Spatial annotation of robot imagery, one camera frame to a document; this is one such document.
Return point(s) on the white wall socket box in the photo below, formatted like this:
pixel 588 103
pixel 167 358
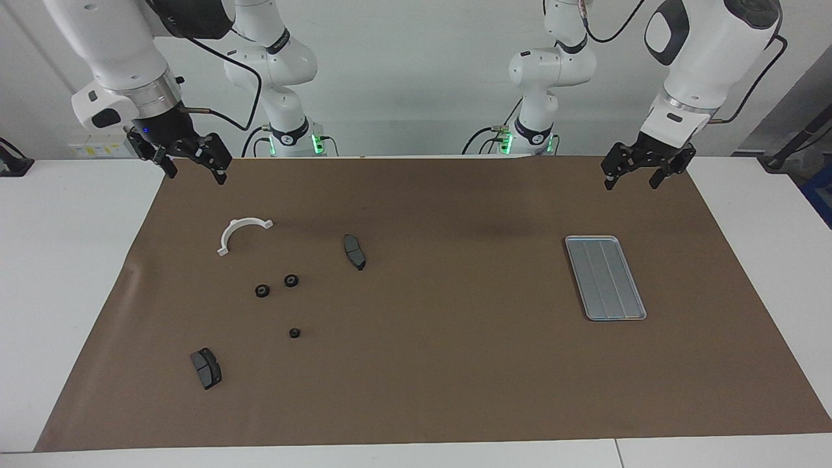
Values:
pixel 97 151

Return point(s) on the black clamp stand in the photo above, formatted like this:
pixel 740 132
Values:
pixel 13 166

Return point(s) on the blue crate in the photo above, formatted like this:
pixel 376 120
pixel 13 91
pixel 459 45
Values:
pixel 820 195

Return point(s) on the silver metal tray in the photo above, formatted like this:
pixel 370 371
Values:
pixel 604 279

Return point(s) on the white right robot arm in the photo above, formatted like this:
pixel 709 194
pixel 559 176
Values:
pixel 117 52

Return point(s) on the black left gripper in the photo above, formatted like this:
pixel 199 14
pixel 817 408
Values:
pixel 663 151

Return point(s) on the wide dark brake pad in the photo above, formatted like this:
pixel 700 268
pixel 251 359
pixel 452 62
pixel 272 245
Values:
pixel 207 369

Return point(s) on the brown table mat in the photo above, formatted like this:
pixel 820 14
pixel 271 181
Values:
pixel 455 364

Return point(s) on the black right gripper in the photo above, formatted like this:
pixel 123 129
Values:
pixel 161 130

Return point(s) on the slim dark brake pad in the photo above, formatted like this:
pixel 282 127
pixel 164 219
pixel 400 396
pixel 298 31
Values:
pixel 354 252

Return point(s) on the black tripod leg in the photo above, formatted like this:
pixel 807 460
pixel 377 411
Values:
pixel 796 143

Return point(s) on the white curved plastic bracket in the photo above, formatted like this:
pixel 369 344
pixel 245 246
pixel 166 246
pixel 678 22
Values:
pixel 229 231

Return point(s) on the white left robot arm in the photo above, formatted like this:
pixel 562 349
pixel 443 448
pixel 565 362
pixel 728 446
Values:
pixel 702 58

